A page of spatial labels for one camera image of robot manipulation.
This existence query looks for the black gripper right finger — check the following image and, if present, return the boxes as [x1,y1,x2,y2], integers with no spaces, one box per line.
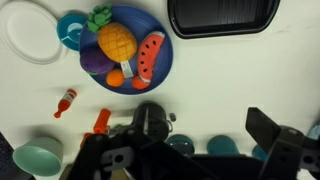
[245,106,320,180]

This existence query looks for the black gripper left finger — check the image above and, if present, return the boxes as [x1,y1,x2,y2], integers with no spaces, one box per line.
[68,133,135,180]

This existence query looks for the teal pot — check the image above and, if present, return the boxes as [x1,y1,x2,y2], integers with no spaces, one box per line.
[206,134,240,156]

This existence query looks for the black pot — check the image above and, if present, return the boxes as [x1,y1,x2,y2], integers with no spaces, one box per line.
[131,101,175,143]

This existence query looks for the teal kettle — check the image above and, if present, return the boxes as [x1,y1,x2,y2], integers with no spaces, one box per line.
[251,143,268,162]

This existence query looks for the orange toy bottle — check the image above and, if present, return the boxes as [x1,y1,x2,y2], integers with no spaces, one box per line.
[93,108,112,135]

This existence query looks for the light blue toaster oven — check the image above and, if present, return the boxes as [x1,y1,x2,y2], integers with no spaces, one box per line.
[306,121,320,141]

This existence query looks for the mint green bowl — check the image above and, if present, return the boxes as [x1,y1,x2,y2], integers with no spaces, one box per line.
[12,136,64,177]

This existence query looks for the small red sauce bottle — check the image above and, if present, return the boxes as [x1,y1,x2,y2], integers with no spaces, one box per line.
[53,88,78,119]

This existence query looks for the plush orange fruit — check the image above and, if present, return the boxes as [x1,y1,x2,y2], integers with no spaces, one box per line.
[105,68,126,88]

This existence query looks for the red-orange plush fruit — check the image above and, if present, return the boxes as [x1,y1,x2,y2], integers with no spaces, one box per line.
[131,75,151,90]

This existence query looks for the purple plush eggplant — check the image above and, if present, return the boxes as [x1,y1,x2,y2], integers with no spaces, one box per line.
[79,46,116,76]

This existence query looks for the plush watermelon slice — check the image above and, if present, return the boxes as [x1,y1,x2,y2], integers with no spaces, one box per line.
[137,30,166,84]

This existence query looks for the plush pineapple toy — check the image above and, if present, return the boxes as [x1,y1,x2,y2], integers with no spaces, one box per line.
[87,3,138,79]

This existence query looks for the small teal bowl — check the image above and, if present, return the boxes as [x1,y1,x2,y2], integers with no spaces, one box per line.
[56,13,89,52]

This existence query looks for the white paper plate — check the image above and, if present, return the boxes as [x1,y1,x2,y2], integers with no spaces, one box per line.
[0,0,68,65]

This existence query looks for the blue plate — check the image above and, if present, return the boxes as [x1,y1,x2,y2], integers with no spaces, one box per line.
[78,4,174,96]

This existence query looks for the black ridged baking tray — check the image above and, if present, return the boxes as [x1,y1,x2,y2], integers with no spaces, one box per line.
[167,0,282,40]

